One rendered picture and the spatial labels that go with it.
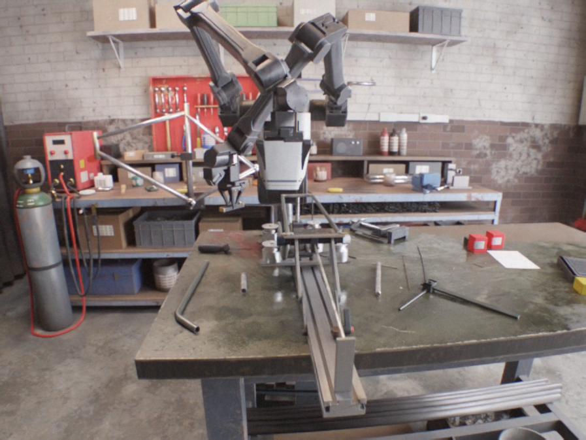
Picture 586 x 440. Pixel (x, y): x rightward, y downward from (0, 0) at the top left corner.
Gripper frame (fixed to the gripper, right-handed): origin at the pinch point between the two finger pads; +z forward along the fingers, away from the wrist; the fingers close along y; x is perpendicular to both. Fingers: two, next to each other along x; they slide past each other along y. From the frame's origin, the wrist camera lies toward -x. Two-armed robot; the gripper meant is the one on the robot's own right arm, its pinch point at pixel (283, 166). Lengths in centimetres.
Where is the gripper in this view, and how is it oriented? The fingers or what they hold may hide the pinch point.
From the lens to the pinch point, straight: 97.0
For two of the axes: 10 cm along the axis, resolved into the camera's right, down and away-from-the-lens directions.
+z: 0.0, 9.6, 2.9
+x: -0.6, -2.9, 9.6
